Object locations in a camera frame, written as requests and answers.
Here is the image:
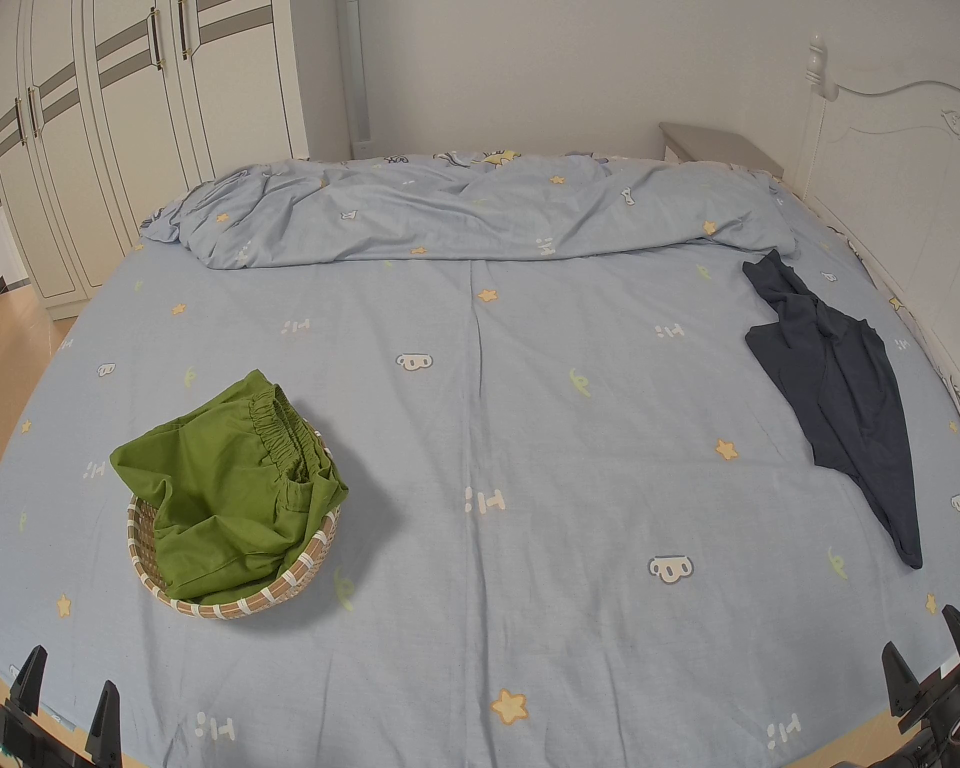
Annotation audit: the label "grey bedside table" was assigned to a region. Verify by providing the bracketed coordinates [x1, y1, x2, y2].
[658, 122, 786, 181]

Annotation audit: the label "green shorts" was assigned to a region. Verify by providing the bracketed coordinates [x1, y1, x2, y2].
[110, 369, 351, 603]

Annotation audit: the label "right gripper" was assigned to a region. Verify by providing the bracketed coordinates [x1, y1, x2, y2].
[881, 606, 960, 740]

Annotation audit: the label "round woven basket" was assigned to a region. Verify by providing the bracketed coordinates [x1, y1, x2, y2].
[125, 427, 343, 622]

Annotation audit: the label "white wardrobe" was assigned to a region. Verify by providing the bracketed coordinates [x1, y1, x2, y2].
[0, 0, 310, 322]

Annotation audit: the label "pale blue quilt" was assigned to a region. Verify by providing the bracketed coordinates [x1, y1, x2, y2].
[138, 148, 798, 271]

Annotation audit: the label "dark blue garment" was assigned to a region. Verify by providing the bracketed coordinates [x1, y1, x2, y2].
[742, 251, 924, 571]

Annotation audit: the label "bed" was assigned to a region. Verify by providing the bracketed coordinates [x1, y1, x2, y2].
[0, 31, 960, 768]

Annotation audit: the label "white vertical pipe cover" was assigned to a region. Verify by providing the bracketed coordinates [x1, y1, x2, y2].
[339, 0, 374, 160]

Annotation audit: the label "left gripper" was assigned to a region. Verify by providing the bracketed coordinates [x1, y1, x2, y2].
[0, 645, 123, 768]

